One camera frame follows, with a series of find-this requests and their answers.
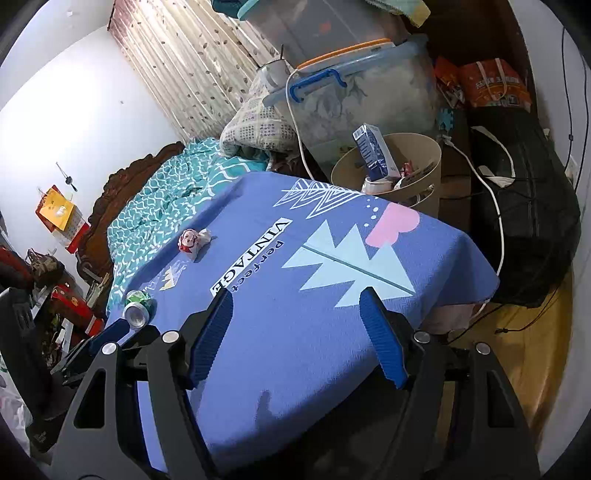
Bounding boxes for blue white carton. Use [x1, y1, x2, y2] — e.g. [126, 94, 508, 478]
[352, 123, 402, 182]

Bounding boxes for white plastic bag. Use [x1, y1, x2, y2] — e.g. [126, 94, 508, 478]
[0, 374, 31, 446]

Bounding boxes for red white wrapper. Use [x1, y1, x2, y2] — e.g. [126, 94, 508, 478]
[178, 227, 213, 256]

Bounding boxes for black bag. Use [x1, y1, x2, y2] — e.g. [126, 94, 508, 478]
[466, 108, 583, 308]

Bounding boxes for patterned pillow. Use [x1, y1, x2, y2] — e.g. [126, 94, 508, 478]
[219, 74, 301, 160]

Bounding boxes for brown handbag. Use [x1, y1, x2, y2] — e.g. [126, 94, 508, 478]
[25, 248, 65, 287]

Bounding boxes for hanging wall ornament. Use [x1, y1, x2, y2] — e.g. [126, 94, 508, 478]
[55, 161, 78, 192]

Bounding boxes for orange red packet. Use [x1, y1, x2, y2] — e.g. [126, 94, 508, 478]
[434, 58, 465, 107]

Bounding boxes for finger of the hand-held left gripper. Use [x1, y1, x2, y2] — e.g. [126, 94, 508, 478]
[50, 318, 132, 386]

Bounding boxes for white power cable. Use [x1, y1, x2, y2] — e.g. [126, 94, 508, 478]
[436, 134, 506, 319]

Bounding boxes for clear storage box teal lid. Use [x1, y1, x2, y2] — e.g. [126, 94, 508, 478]
[238, 0, 407, 63]

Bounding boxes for orange shopping bag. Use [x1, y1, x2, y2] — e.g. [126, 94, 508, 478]
[457, 58, 532, 112]

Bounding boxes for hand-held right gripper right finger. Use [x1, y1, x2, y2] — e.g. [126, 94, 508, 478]
[358, 286, 541, 480]

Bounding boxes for teal cloth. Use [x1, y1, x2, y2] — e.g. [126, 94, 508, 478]
[211, 0, 259, 17]

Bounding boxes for red gift box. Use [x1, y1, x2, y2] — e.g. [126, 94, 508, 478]
[50, 284, 107, 337]

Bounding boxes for hanging dark red clothes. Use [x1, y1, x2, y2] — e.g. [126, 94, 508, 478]
[0, 247, 33, 289]

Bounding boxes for clear storage box blue handle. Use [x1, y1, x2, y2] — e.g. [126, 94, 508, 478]
[262, 34, 444, 162]

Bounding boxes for red yellow wall calendar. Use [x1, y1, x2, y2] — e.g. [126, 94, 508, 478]
[35, 185, 90, 254]

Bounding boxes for blue printed tablecloth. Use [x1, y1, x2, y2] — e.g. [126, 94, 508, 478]
[104, 171, 502, 480]

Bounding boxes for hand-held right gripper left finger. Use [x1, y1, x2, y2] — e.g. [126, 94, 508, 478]
[48, 286, 236, 480]

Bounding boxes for teal patterned duvet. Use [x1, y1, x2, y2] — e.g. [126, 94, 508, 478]
[107, 137, 273, 315]

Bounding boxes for leaf patterned curtain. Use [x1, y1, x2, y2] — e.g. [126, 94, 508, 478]
[107, 0, 282, 144]

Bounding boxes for green drink can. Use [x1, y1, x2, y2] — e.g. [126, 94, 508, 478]
[123, 290, 157, 329]

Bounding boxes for carved wooden headboard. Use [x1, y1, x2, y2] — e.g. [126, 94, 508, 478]
[76, 141, 185, 296]

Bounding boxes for beige trash bin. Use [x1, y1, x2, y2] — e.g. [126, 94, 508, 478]
[330, 132, 443, 217]

